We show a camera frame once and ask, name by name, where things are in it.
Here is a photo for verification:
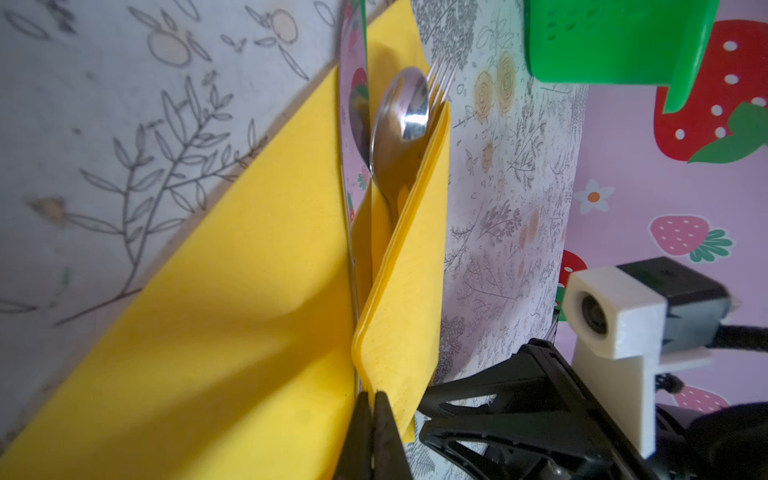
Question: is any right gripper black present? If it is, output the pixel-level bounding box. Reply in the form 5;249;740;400
418;340;767;479

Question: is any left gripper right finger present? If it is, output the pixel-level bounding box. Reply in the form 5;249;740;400
372;391;413;480

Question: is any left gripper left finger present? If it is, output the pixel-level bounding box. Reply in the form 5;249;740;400
332;392;373;480

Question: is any silver spoon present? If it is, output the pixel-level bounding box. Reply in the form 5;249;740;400
370;66;431;223

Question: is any silver fork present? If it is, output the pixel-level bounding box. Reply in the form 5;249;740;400
427;58;457;122

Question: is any silver knife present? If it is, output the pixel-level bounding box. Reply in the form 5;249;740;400
337;0;370;223

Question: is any green plastic basket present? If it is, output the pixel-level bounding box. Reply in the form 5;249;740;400
524;0;719;113

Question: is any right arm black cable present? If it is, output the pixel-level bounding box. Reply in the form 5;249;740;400
710;323;768;352

